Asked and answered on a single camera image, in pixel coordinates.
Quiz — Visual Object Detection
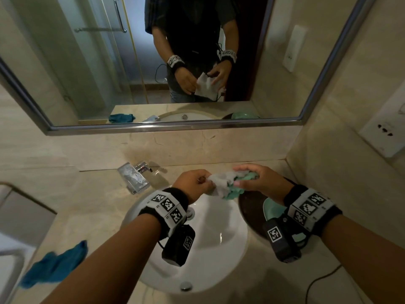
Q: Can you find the dark brown round tray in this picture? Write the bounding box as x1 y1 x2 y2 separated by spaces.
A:
238 178 296 242

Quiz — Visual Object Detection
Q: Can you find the white wall outlet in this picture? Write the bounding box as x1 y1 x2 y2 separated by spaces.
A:
358 88 405 158

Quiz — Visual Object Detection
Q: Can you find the black wristband with marker strip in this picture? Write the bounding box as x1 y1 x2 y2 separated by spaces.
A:
138 187 190 241
283 185 343 237

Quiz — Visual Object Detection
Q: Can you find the chrome faucet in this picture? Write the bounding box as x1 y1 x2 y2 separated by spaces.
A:
117 161 154 195

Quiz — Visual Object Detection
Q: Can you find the person's right forearm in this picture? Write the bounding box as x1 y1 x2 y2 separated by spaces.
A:
320 214 405 304

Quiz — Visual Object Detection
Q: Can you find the blue cloth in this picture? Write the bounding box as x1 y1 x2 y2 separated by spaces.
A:
19 240 88 289

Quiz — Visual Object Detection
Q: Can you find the white tissue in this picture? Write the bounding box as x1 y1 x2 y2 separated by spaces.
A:
207 170 237 198

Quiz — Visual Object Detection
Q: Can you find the white toilet tank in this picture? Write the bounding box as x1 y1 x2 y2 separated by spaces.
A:
0 182 58 304

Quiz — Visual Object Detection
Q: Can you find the person's left hand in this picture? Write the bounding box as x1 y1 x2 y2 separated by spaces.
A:
172 169 216 205

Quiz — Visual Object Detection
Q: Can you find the white round sink basin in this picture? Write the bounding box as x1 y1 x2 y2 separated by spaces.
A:
121 192 249 295

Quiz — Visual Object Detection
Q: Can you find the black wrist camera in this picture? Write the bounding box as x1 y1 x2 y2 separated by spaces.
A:
262 217 302 263
161 224 196 267

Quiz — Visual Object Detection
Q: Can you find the teal soap dish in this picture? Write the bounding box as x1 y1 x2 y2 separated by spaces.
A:
262 197 308 248

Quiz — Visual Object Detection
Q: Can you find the person's right hand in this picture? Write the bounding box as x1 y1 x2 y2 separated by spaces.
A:
232 164 295 207

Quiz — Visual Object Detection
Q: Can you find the metal framed wall mirror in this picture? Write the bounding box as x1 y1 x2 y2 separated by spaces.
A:
0 0 379 137

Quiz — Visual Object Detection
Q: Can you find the person's left forearm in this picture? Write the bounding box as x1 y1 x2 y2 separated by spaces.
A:
39 213 162 304

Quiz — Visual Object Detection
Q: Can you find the black cable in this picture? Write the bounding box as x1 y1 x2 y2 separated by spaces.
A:
305 265 343 304

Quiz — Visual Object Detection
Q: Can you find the teal cloth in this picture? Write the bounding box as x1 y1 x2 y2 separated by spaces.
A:
221 172 261 201

